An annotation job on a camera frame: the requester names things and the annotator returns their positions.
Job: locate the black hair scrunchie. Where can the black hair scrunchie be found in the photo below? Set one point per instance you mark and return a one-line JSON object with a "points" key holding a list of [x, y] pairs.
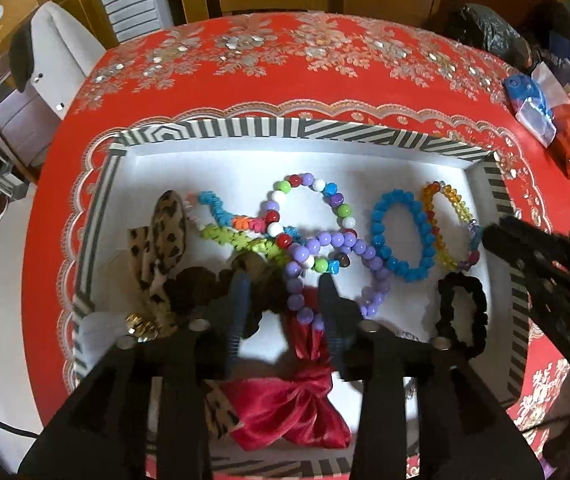
{"points": [[447, 320]]}

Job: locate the red satin bow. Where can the red satin bow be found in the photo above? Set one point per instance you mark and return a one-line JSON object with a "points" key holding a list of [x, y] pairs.
{"points": [[285, 405]]}

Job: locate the red embroidered tablecloth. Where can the red embroidered tablecloth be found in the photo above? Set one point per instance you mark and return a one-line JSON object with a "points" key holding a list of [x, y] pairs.
{"points": [[265, 75]]}

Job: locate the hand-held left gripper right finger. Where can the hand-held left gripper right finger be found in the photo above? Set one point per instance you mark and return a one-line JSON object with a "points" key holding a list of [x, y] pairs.
{"points": [[329, 295]]}

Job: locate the blue and white packet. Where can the blue and white packet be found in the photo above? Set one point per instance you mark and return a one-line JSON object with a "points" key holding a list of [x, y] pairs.
{"points": [[532, 107]]}

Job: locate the black plastic bag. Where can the black plastic bag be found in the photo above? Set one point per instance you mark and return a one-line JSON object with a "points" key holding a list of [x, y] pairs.
{"points": [[485, 30]]}

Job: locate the white jacket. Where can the white jacket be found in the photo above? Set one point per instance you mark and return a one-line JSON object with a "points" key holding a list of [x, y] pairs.
{"points": [[60, 45]]}

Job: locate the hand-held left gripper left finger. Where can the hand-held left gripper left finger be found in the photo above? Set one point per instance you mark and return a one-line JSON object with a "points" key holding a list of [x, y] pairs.
{"points": [[239, 292]]}

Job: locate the striped jewelry box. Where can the striped jewelry box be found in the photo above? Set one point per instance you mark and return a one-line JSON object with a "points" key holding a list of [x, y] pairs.
{"points": [[265, 155]]}

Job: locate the wooden chair with red cushion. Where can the wooden chair with red cushion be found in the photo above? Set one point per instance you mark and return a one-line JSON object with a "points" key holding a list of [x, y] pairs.
{"points": [[10, 110]]}

